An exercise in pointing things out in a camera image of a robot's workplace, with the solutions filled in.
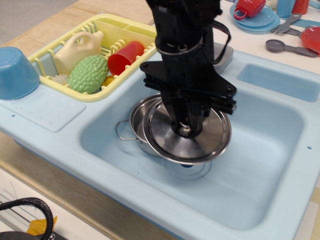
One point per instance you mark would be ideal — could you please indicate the grey toy fork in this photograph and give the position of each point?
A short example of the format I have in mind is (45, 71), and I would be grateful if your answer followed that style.
(285, 28)

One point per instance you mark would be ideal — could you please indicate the light blue toy sink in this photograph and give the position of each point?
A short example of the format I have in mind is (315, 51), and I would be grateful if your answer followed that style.
(259, 189)

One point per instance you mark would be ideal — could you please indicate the light blue toy knife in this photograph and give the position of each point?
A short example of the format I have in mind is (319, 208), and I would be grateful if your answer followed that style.
(305, 23)

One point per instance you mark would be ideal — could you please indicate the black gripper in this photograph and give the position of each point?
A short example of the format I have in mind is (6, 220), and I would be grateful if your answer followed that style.
(189, 85)

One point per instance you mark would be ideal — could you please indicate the red cup in background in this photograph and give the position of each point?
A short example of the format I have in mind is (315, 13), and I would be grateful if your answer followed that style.
(300, 7)

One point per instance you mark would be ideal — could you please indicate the blue plastic cup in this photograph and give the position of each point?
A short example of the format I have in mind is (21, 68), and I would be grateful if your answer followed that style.
(284, 8)

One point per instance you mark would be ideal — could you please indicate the blue plastic bowl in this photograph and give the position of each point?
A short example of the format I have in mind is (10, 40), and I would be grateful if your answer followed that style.
(18, 78)

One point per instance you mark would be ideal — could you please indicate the green bumpy toy gourd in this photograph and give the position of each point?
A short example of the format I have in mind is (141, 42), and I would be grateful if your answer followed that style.
(89, 74)

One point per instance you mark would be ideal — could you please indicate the yellow dish rack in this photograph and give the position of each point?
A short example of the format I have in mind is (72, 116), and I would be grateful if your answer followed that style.
(118, 32)

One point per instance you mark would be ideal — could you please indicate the steel pot lid with knob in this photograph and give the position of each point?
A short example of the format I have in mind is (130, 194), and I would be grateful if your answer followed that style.
(177, 143)

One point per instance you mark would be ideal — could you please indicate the yellow toy piece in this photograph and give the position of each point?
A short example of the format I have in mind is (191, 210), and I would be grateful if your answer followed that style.
(109, 79)

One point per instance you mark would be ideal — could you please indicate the yellow tape piece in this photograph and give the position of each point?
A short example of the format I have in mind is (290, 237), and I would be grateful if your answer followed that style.
(37, 227)

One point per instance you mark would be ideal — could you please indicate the cream plastic jug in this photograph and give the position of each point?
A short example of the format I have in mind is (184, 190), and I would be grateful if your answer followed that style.
(79, 46)

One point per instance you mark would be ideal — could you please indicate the red toy mug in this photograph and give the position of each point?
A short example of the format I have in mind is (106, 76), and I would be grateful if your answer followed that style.
(247, 8)

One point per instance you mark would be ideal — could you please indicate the light blue plates stack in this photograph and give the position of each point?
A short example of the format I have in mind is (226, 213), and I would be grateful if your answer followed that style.
(263, 22)

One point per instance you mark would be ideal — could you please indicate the red plastic plate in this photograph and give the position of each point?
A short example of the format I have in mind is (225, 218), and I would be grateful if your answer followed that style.
(311, 38)

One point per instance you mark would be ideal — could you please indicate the red plastic cup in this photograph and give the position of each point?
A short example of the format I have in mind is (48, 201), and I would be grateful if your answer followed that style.
(118, 61)

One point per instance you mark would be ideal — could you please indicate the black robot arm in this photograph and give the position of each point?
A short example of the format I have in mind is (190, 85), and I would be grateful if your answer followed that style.
(179, 20)

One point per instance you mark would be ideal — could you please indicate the grey toy spoon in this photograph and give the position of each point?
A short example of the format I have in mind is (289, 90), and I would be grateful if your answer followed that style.
(275, 45)

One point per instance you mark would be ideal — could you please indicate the steel pot with handles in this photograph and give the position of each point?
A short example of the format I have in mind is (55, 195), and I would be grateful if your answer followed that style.
(136, 120)

